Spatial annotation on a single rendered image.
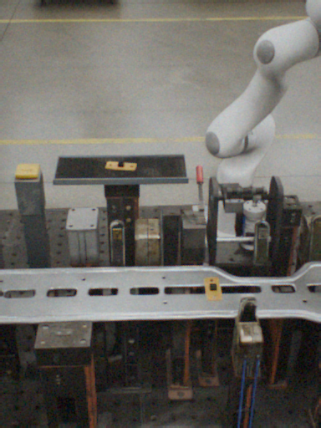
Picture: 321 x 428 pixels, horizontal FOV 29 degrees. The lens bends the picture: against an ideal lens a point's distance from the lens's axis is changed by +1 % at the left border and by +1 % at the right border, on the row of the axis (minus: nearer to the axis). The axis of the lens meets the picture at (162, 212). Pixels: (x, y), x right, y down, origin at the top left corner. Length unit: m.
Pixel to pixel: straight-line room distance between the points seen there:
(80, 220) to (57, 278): 0.16
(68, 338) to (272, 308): 0.49
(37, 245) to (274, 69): 0.84
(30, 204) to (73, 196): 2.02
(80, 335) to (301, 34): 0.90
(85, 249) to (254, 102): 0.62
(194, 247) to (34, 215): 0.47
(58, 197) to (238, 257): 2.22
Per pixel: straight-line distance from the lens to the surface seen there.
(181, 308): 1.49
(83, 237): 1.59
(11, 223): 2.36
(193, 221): 1.65
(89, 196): 3.78
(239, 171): 1.96
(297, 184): 3.98
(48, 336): 1.41
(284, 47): 1.59
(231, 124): 1.83
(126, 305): 1.50
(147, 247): 1.60
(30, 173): 1.73
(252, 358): 1.41
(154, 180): 1.67
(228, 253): 1.73
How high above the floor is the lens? 2.02
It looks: 34 degrees down
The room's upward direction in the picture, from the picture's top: straight up
